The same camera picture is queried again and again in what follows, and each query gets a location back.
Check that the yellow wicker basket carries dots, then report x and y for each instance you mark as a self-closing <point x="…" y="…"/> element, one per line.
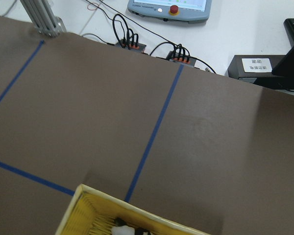
<point x="92" y="212"/>

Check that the right usb hub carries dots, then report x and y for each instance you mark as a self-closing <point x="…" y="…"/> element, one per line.
<point x="181" y="55"/>

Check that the usb hub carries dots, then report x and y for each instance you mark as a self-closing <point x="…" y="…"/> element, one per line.
<point x="129" y="39"/>
<point x="181" y="55"/>

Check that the left usb hub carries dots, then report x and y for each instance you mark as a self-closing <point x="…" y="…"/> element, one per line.
<point x="129" y="39"/>

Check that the panda figurine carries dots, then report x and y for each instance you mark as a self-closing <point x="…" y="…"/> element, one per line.
<point x="122" y="228"/>

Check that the grey teach pendant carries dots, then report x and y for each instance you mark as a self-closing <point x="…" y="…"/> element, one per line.
<point x="191" y="11"/>

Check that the black box with label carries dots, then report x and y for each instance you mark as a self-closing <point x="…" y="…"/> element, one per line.
<point x="257" y="70"/>

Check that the aluminium frame post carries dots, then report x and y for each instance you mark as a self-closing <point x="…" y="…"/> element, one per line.
<point x="43" y="17"/>

